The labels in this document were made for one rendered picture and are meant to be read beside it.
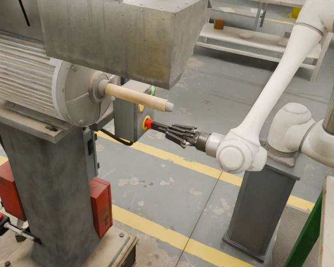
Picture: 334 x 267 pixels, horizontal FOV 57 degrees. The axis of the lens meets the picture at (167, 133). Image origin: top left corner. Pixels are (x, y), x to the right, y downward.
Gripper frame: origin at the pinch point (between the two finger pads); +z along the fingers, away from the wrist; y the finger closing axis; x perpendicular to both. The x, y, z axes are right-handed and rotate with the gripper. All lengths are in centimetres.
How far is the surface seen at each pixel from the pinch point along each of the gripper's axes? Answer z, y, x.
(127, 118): 9.9, -7.9, 5.1
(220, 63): 55, 316, -97
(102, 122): 16.3, -15.0, 5.3
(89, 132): 26.5, -10.1, -5.9
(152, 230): 11, 22, -97
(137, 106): 6.3, -7.1, 11.1
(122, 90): -0.8, -27.8, 28.8
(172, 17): -20, -43, 54
